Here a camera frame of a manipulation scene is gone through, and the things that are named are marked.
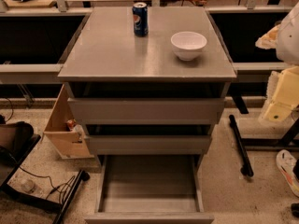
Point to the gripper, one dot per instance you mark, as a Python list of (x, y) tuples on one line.
[(289, 37)]

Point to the grey bottom drawer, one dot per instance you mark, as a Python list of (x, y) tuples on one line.
[(149, 189)]

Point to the grey drawer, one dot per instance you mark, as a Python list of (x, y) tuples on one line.
[(148, 144), (149, 189), (147, 111)]

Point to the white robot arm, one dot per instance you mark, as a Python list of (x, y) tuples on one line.
[(284, 38)]

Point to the grey top drawer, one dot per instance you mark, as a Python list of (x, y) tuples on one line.
[(147, 111)]

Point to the grey drawer cabinet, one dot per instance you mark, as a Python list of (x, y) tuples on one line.
[(110, 61)]

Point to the grey middle drawer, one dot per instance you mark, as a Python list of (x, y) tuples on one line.
[(148, 144)]

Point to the white orange sneaker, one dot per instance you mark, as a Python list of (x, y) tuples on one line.
[(288, 166)]

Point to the black metal leg bar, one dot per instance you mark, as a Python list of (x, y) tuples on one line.
[(246, 169)]

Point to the white ceramic bowl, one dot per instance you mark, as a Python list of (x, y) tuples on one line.
[(188, 45)]

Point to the blue Pepsi can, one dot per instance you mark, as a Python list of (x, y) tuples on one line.
[(140, 17)]

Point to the red snack packet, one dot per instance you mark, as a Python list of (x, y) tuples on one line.
[(71, 124)]

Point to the wooden open box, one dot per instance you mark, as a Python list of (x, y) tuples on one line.
[(69, 144)]

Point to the clear plastic bottle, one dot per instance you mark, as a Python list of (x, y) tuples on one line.
[(31, 187)]

